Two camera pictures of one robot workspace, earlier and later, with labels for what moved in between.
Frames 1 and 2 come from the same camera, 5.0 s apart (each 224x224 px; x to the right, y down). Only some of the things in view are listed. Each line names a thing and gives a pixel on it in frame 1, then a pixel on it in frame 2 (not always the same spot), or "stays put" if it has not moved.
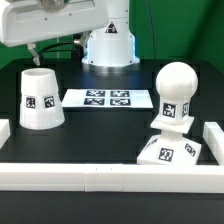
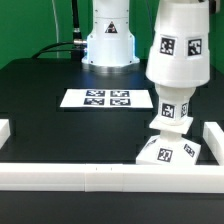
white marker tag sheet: (103, 98) stays put
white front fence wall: (112, 178) stays put
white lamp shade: (40, 100) → (180, 49)
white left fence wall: (5, 131) stays put
